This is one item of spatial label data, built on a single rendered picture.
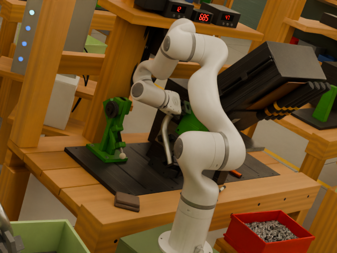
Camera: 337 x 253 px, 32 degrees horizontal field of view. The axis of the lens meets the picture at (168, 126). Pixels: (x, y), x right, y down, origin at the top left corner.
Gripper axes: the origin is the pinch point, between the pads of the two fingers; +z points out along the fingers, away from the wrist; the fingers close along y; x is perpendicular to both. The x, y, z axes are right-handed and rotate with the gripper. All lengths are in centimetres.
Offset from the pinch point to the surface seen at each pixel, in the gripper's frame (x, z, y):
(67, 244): 5, -70, -63
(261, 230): -20, 17, -57
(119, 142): 22.3, -18.9, -13.4
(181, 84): 5.8, 11.4, 17.4
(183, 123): 3.2, 4.0, -5.4
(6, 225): -7, -105, -63
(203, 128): -4.3, 8.1, -9.3
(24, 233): 12, -82, -60
